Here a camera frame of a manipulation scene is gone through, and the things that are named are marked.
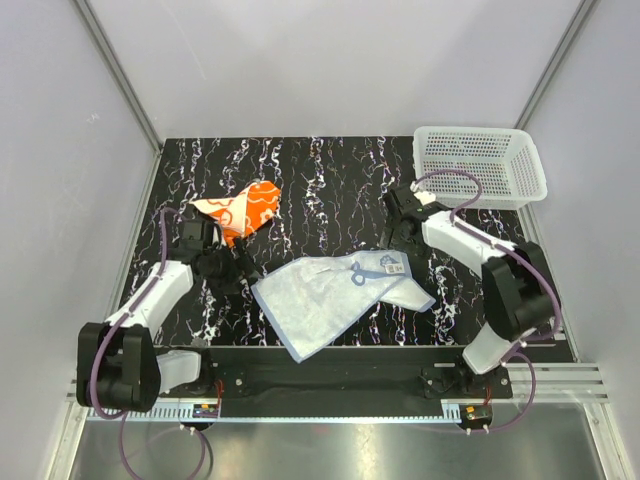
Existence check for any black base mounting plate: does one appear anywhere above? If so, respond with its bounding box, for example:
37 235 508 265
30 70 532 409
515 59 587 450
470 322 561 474
177 346 513 400

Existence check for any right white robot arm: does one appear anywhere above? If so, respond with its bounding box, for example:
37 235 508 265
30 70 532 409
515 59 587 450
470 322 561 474
380 186 561 397

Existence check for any white plastic basket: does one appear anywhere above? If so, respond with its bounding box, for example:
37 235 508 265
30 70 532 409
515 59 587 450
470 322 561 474
413 126 548 210

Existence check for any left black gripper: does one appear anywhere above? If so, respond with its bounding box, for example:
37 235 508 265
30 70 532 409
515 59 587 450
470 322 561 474
205 236 263 297

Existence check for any light blue towel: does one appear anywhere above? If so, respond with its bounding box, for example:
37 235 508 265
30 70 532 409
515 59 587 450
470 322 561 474
251 250 435 363

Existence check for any orange white patterned towel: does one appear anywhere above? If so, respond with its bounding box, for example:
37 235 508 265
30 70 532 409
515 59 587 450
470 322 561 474
190 181 281 246

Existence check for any aluminium rail frame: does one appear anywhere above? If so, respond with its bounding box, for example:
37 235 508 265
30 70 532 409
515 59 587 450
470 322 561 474
64 363 611 426

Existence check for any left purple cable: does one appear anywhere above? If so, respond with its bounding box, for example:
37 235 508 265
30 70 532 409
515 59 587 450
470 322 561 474
87 207 216 479

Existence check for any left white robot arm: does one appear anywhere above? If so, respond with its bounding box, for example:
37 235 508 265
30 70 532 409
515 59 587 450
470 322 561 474
76 220 261 419

